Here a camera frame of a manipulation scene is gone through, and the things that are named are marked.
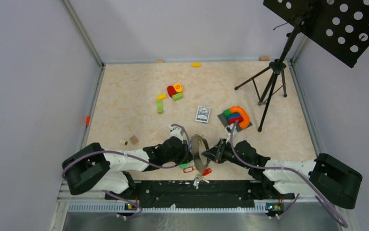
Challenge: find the blue lego brick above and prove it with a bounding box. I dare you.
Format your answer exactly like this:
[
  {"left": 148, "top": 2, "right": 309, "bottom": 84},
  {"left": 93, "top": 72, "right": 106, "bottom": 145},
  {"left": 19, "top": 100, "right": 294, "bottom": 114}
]
[{"left": 227, "top": 113, "right": 242, "bottom": 120}]

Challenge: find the black tripod stand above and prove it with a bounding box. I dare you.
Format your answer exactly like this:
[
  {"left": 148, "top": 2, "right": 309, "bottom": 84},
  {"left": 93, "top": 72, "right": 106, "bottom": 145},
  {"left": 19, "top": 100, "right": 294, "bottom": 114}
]
[{"left": 234, "top": 16, "right": 304, "bottom": 132}]

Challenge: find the small wooden hexagon block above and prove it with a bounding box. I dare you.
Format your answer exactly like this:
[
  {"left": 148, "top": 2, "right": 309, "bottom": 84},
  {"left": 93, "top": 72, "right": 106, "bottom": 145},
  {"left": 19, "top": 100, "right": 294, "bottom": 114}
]
[{"left": 129, "top": 135, "right": 139, "bottom": 145}]

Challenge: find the playing card deck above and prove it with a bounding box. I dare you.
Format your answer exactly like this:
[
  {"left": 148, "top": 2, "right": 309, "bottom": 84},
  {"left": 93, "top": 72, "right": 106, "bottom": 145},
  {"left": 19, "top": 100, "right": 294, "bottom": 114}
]
[{"left": 195, "top": 105, "right": 211, "bottom": 123}]

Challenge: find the red cylinder block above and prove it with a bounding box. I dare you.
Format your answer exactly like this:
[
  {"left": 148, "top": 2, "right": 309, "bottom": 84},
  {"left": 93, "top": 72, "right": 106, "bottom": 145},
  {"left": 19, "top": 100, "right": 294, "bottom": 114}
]
[{"left": 167, "top": 85, "right": 177, "bottom": 98}]

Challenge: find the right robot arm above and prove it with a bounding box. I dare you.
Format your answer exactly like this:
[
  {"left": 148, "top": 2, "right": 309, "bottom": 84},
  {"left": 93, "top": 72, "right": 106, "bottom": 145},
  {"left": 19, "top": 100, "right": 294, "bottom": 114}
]
[{"left": 202, "top": 139, "right": 363, "bottom": 209}]

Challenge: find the orange round block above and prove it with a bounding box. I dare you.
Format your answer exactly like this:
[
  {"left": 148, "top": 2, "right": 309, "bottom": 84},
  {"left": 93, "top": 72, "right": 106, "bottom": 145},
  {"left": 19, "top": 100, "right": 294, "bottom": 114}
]
[{"left": 173, "top": 83, "right": 183, "bottom": 93}]

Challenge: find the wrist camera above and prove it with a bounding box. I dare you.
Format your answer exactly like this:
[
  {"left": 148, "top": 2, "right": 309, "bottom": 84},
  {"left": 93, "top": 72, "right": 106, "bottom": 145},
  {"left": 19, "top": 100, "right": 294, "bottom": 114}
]
[
  {"left": 169, "top": 124, "right": 184, "bottom": 142},
  {"left": 225, "top": 124, "right": 234, "bottom": 135}
]

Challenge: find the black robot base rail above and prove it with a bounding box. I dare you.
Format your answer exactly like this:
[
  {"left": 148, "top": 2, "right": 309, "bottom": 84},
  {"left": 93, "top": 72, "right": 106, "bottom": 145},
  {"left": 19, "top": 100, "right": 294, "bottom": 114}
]
[{"left": 120, "top": 180, "right": 268, "bottom": 211}]

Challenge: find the green lego brick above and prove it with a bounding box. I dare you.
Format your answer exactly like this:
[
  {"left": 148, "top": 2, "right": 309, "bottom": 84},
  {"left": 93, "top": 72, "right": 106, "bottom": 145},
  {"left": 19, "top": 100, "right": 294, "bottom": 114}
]
[{"left": 223, "top": 109, "right": 232, "bottom": 116}]

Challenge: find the black perforated panel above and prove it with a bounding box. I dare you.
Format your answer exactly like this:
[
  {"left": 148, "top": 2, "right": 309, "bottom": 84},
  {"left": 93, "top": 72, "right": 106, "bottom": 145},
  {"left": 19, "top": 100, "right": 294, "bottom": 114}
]
[{"left": 263, "top": 0, "right": 369, "bottom": 68}]

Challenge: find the red lego brick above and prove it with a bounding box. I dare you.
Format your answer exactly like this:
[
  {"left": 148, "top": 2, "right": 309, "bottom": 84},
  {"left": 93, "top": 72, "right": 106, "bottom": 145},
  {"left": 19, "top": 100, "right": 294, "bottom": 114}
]
[{"left": 227, "top": 116, "right": 244, "bottom": 125}]

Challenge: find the orange curved lego tube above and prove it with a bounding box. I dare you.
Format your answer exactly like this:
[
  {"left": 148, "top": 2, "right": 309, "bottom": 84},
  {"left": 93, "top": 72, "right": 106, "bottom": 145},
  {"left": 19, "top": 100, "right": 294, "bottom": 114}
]
[{"left": 229, "top": 106, "right": 250, "bottom": 129}]

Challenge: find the perforated metal keyring plate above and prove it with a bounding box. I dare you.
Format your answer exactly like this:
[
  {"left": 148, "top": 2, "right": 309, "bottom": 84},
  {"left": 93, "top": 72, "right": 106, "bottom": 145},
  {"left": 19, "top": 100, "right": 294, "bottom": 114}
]
[{"left": 190, "top": 134, "right": 210, "bottom": 173}]

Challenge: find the yellow rectangular block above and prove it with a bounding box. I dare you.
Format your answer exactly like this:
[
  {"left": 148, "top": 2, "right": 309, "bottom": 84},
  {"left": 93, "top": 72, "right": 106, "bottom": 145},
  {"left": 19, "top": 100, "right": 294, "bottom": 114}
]
[{"left": 157, "top": 94, "right": 167, "bottom": 100}]

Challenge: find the green rectangular block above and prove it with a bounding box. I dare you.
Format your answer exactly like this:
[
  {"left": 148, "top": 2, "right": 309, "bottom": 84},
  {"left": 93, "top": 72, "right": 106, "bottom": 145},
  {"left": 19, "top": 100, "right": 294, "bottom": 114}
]
[{"left": 172, "top": 92, "right": 183, "bottom": 101}]

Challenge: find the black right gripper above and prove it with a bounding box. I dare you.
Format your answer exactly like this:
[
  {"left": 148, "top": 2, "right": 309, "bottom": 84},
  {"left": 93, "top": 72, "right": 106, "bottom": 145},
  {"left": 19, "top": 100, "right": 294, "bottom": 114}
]
[{"left": 201, "top": 138, "right": 250, "bottom": 169}]

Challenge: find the green key tag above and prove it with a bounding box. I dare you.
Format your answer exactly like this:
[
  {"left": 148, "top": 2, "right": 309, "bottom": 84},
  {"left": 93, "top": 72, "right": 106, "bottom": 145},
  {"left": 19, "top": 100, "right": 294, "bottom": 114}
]
[{"left": 179, "top": 163, "right": 190, "bottom": 169}]

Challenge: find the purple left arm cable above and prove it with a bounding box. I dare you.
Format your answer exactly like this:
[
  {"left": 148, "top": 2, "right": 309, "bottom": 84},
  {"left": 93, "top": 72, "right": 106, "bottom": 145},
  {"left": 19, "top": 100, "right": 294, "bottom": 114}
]
[{"left": 61, "top": 123, "right": 192, "bottom": 220}]

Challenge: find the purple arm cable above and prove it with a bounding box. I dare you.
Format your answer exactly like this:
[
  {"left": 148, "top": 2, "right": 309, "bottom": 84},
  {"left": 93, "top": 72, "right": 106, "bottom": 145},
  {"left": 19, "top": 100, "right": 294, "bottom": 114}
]
[
  {"left": 229, "top": 120, "right": 348, "bottom": 229},
  {"left": 61, "top": 123, "right": 192, "bottom": 220}
]

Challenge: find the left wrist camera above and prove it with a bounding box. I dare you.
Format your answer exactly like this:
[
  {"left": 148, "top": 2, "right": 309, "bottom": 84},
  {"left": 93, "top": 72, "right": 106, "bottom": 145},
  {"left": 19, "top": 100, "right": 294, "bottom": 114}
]
[{"left": 169, "top": 124, "right": 184, "bottom": 142}]

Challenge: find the red key tag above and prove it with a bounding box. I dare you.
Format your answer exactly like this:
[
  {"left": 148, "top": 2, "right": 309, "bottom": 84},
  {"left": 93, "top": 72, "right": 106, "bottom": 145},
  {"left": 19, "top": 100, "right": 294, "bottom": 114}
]
[
  {"left": 202, "top": 168, "right": 212, "bottom": 176},
  {"left": 183, "top": 167, "right": 194, "bottom": 173}
]

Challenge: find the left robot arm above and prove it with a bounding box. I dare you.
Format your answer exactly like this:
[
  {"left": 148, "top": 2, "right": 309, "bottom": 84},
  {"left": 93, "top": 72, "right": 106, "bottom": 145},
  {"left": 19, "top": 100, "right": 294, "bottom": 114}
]
[{"left": 62, "top": 137, "right": 192, "bottom": 199}]

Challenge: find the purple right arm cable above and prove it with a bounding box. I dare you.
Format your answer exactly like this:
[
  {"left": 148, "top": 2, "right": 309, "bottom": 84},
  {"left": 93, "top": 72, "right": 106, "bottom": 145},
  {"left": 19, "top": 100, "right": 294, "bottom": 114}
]
[{"left": 229, "top": 120, "right": 348, "bottom": 229}]

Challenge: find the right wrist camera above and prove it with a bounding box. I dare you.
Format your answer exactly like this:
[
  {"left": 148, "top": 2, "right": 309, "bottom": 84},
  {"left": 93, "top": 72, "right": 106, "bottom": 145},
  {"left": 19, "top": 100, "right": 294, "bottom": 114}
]
[{"left": 225, "top": 124, "right": 234, "bottom": 135}]

